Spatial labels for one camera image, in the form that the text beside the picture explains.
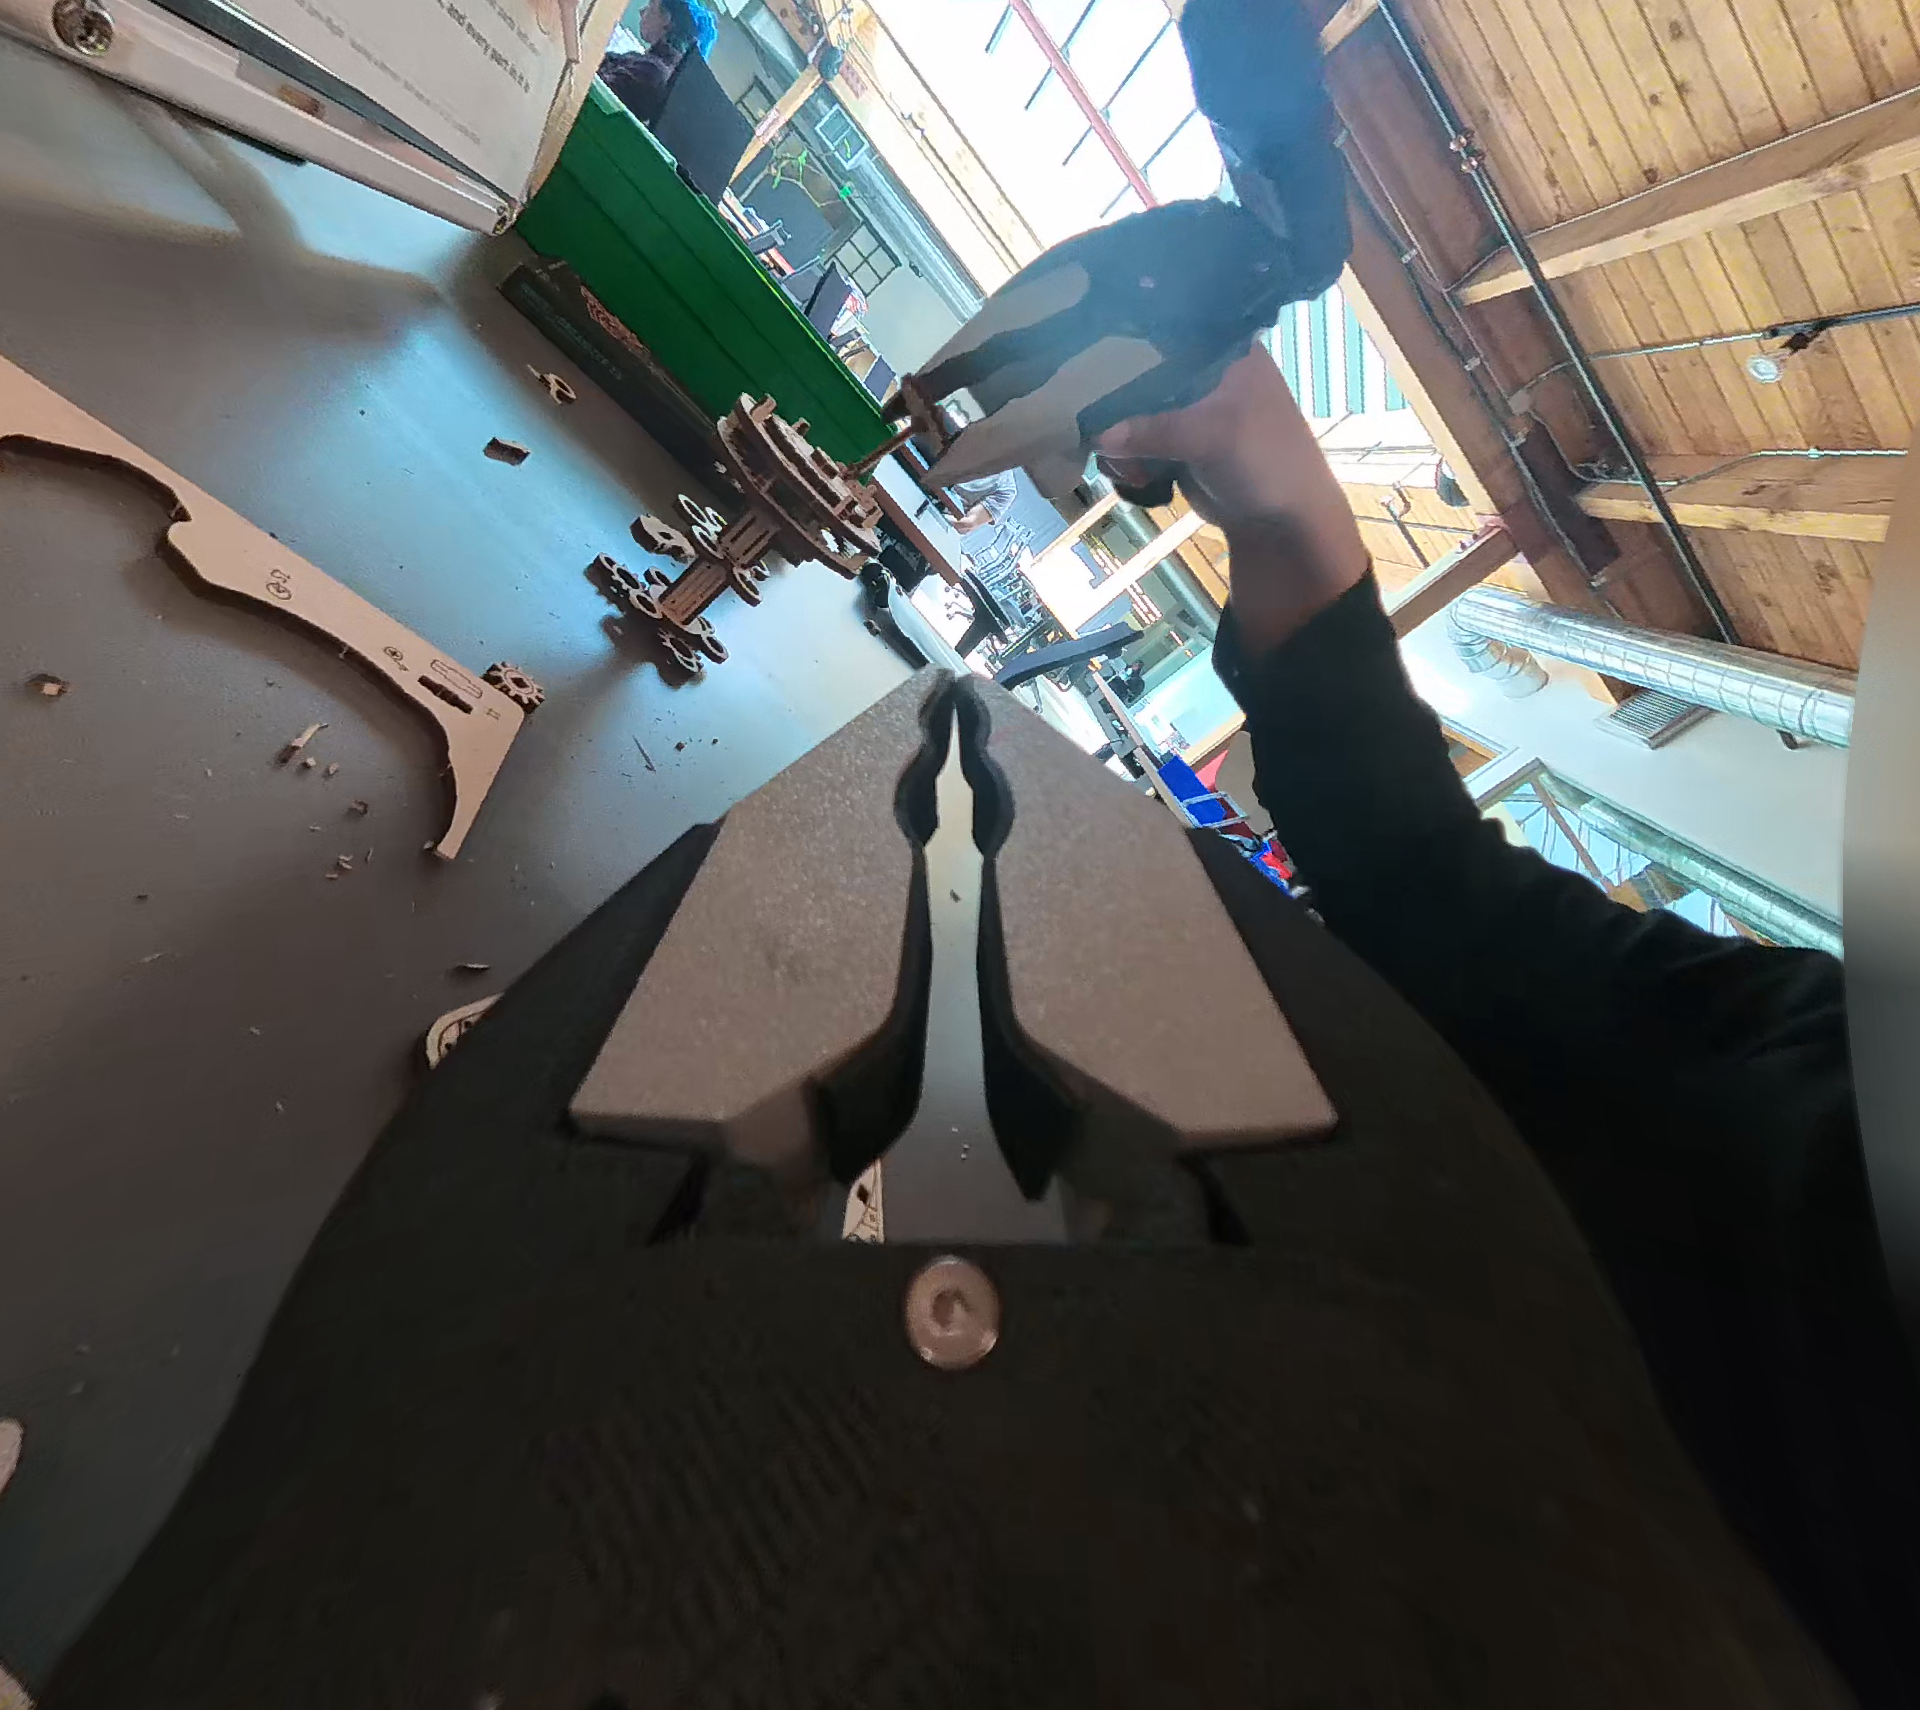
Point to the wavy wooden sheet fragment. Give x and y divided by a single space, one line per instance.
285 589

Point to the green plastic bin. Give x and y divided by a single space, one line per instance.
674 240

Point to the person's right hand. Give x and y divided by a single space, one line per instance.
1274 495

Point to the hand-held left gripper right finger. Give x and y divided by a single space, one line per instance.
1155 961

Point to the silver ventilation duct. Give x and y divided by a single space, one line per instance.
1650 661

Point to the wooden gear model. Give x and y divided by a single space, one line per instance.
794 481

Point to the wooden book stand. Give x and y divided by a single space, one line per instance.
225 82

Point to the small wooden gear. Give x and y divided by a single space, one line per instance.
514 687

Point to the small wooden crank part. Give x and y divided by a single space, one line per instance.
914 409

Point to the person's right forearm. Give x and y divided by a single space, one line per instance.
1501 915

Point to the red ceiling pipe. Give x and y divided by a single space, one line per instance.
1020 0

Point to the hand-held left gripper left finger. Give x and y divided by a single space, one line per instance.
750 961

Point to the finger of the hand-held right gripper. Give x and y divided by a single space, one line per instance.
1034 435
1034 301

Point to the person's dark clothed body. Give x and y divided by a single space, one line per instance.
1755 1441

